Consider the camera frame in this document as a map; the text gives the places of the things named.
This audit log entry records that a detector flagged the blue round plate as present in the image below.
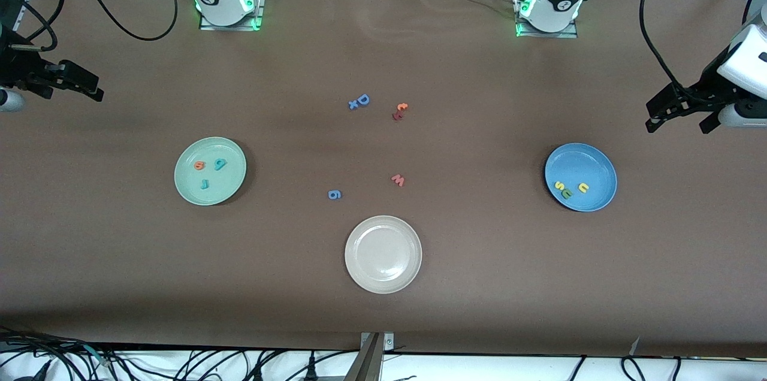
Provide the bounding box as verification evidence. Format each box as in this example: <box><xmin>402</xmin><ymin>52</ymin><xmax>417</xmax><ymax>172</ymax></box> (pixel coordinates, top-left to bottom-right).
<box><xmin>544</xmin><ymin>143</ymin><xmax>618</xmax><ymax>213</ymax></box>

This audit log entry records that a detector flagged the light green round plate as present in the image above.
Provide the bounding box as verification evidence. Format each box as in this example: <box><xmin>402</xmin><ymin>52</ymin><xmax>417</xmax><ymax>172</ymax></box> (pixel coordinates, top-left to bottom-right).
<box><xmin>174</xmin><ymin>137</ymin><xmax>247</xmax><ymax>207</ymax></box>

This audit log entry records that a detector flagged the beige round plate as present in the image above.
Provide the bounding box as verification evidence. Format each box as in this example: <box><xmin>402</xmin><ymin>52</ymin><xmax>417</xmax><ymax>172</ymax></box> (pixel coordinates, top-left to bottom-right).
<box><xmin>344</xmin><ymin>215</ymin><xmax>423</xmax><ymax>295</ymax></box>

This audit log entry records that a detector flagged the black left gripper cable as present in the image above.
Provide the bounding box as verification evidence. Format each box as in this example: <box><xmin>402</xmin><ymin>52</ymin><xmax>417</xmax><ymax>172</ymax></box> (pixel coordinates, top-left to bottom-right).
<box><xmin>639</xmin><ymin>0</ymin><xmax>767</xmax><ymax>97</ymax></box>

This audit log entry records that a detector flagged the teal tipped cable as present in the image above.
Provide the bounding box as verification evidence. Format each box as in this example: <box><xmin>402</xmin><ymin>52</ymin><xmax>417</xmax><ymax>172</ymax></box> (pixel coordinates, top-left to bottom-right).
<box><xmin>84</xmin><ymin>342</ymin><xmax>114</xmax><ymax>367</ymax></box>

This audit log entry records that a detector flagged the aluminium frame post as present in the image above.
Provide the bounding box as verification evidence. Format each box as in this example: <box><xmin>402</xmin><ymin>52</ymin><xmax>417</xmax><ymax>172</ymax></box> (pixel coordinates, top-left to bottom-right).
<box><xmin>345</xmin><ymin>332</ymin><xmax>396</xmax><ymax>381</ymax></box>

